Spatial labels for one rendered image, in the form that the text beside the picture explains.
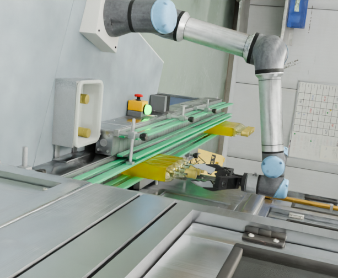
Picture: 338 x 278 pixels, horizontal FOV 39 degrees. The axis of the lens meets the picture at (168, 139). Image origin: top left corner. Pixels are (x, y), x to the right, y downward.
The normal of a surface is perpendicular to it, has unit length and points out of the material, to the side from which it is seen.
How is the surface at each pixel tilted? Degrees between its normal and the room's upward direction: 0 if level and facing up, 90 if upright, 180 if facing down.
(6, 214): 90
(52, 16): 0
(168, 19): 6
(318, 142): 90
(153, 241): 90
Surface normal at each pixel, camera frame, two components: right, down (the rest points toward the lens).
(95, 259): 0.10, -0.98
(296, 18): -0.34, 0.18
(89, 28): -0.28, -0.18
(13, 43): 0.94, 0.15
